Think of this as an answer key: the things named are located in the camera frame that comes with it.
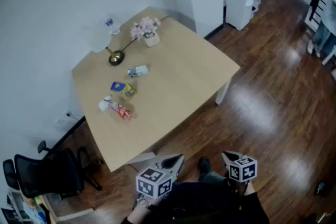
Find black office chair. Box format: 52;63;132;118
2;140;103;200

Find white water dispenser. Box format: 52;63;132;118
225;0;259;31

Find person's black top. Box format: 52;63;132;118
149;180;271;224

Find person's left forearm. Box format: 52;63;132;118
127;198;158;224

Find black floor power cable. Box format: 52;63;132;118
67;112;86;122

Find pink flowers in white pot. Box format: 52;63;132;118
130;17;161;47

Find colourful desk clutter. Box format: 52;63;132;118
0;191;50;224

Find yellow snack packet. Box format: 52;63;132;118
119;83;138;101

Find black lamp cable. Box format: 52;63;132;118
121;15;171;52

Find white shade brass table lamp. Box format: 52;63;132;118
83;24;126;67

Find person's trouser leg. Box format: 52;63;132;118
198;170;228;186

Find blue snack packet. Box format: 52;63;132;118
110;81;126;92

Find wooden side desk white frame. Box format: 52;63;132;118
34;193;95;224

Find white green milk carton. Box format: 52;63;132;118
127;65;149;78

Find white wrapper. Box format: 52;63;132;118
98;95;113;113

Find clear water bottle blue label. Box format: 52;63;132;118
104;17;121;35

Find person's right forearm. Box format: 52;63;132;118
244;180;257;196

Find silver wristwatch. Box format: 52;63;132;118
133;194;155;211

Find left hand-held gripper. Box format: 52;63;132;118
135;154;185;200

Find person's dark shoe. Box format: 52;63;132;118
197;156;212;174

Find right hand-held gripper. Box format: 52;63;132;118
222;151;258;183

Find red label plastic bottle trash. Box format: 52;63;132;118
109;101;135;123

